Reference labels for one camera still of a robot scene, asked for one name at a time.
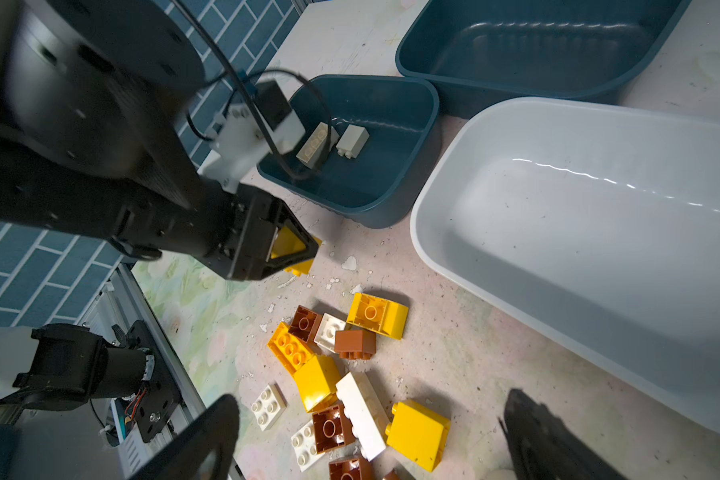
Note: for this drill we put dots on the long white lego brick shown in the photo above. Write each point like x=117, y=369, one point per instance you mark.
x=366, y=413

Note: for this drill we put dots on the far teal plastic bin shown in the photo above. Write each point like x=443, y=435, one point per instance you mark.
x=479, y=53

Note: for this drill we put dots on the brown hollow lego lower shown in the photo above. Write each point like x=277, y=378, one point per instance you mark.
x=351, y=468

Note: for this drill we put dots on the near teal plastic bin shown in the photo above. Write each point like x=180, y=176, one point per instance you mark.
x=378, y=187

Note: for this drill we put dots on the yellow hollow lego brick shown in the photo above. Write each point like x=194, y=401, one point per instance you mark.
x=378, y=315

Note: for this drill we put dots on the teal plastic bin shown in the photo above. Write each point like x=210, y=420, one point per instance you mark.
x=479, y=53
x=378, y=187

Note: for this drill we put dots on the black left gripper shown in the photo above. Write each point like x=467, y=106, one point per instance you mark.
x=231, y=234

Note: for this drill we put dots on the white plastic bin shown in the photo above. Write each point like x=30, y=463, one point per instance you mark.
x=597, y=226

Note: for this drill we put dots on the brown hollow lego centre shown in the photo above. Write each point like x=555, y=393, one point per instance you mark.
x=332, y=428

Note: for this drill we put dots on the small white lego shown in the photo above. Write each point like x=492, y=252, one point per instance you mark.
x=327, y=331

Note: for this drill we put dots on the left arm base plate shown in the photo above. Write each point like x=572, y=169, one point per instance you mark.
x=143, y=377

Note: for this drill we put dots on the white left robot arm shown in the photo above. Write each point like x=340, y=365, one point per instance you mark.
x=90, y=93

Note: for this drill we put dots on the long yellow lego brick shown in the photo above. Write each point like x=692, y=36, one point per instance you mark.
x=289, y=350

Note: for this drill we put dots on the brown hollow lego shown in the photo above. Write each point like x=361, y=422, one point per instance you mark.
x=332, y=428
x=351, y=468

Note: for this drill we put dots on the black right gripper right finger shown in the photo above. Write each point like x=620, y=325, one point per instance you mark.
x=541, y=446

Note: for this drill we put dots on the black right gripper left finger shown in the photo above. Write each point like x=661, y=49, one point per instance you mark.
x=204, y=450

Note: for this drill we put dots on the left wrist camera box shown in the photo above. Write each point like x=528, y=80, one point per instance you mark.
x=241, y=145

